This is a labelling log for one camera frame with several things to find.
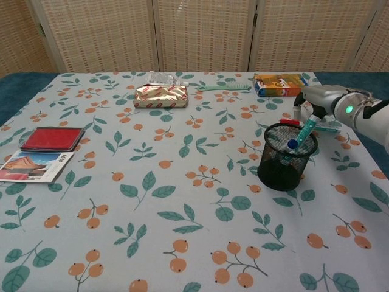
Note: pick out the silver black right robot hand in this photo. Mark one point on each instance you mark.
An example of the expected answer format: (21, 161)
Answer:
(319, 97)

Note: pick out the white marker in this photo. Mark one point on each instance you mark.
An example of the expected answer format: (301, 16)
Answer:
(292, 144)

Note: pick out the teal pen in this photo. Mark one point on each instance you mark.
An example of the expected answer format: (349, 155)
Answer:
(304, 134)

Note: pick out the black mesh pen cup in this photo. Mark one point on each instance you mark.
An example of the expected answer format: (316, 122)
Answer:
(279, 173)

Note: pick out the orange blue cardboard box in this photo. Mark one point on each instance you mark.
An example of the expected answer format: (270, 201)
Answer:
(278, 85)

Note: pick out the woven bamboo screen panel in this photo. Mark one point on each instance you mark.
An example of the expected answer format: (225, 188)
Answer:
(100, 36)
(21, 39)
(313, 33)
(206, 36)
(377, 36)

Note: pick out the green plastic comb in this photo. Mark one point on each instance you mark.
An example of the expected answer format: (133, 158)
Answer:
(225, 87)

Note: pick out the clear plastic pouch packet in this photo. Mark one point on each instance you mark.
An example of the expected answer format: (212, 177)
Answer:
(162, 79)

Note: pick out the gold red tissue pack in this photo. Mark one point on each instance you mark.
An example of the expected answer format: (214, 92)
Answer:
(161, 96)

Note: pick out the floral leaf berry tablecloth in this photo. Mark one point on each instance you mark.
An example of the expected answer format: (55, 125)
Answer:
(182, 197)

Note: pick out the red wallet case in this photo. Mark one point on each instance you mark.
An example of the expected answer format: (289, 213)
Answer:
(51, 139)

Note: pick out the palace picture postcard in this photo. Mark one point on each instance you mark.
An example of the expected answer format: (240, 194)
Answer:
(33, 167)

